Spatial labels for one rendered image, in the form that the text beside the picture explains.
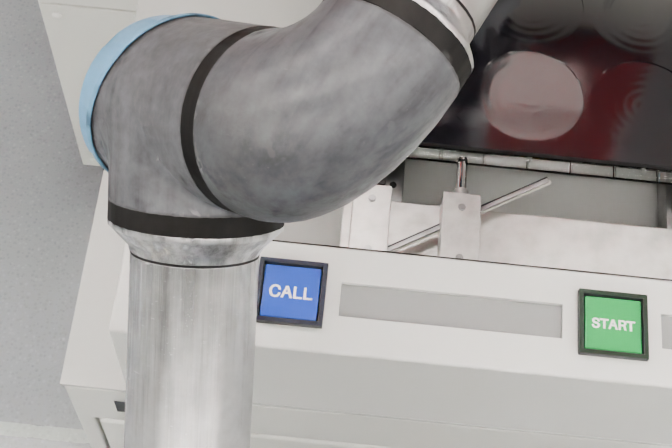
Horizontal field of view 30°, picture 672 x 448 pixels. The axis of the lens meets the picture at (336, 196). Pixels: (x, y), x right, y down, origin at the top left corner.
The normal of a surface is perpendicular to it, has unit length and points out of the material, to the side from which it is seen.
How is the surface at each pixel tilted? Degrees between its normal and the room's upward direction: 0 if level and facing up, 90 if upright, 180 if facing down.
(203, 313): 41
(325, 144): 50
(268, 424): 90
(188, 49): 37
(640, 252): 0
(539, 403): 90
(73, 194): 0
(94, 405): 90
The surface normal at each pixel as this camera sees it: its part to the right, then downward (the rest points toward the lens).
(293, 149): -0.11, 0.40
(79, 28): -0.09, 0.88
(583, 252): 0.04, -0.47
